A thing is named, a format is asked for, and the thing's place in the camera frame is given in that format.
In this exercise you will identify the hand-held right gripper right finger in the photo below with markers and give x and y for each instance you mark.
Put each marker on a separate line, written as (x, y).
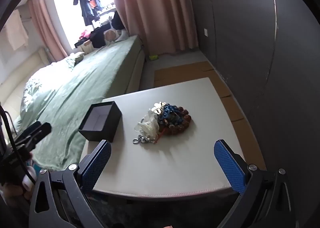
(228, 165)

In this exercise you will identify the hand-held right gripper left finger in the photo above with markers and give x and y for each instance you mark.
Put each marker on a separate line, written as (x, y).
(100, 163)

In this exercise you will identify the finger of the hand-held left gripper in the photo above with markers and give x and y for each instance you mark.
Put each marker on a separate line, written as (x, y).
(32, 134)

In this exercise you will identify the black jewelry box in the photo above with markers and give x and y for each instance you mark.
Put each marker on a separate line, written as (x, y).
(110, 118)

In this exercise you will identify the person's left hand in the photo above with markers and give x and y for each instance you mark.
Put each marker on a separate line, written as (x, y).
(28, 180)

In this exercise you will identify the cream headboard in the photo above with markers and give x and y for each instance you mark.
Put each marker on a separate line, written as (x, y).
(17, 80)

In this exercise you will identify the flat cardboard sheet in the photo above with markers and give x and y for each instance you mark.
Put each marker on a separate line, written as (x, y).
(232, 108)

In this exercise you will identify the bed with green blanket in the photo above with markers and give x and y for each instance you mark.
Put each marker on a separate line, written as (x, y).
(82, 85)

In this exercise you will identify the green pillow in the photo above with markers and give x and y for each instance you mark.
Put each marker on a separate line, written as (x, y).
(76, 59)

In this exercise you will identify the narrow pink curtain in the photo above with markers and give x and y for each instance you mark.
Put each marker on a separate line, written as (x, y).
(46, 30)

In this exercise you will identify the white hanging cloth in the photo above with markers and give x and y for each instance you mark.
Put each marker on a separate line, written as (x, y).
(16, 30)

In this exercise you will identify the black bag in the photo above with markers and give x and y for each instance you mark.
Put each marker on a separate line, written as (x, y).
(98, 38)

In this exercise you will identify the small green object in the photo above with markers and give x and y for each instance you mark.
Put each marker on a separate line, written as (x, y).
(153, 57)

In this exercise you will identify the round beige bag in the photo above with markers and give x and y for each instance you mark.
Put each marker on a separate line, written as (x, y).
(111, 36)

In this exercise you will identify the grey wardrobe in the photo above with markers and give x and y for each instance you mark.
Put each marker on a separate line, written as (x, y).
(252, 38)

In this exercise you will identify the wide pink curtain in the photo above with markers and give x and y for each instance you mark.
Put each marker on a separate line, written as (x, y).
(152, 8)

